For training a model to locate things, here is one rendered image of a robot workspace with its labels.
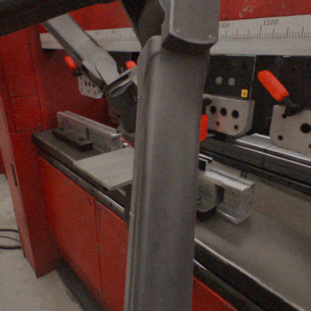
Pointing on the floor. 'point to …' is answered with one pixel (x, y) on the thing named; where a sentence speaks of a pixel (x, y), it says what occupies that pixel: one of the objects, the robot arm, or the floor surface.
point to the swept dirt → (71, 294)
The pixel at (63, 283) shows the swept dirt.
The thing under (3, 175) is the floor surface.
